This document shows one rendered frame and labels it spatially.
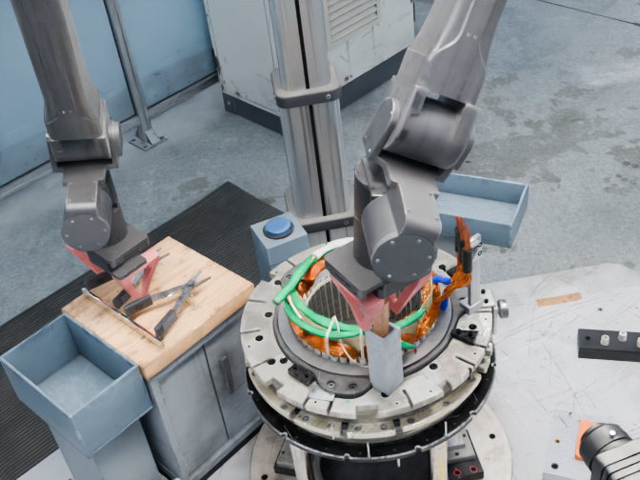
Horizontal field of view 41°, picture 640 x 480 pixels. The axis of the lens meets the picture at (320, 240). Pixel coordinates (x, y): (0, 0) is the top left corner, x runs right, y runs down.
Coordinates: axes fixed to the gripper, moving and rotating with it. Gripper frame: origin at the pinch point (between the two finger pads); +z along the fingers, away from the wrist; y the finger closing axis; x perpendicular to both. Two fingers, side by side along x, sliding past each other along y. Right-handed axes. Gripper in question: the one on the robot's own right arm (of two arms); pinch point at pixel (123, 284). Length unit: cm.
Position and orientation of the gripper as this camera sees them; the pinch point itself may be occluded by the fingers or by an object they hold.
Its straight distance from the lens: 123.7
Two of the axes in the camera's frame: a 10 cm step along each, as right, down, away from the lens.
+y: 7.5, 3.7, -5.5
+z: 0.9, 7.6, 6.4
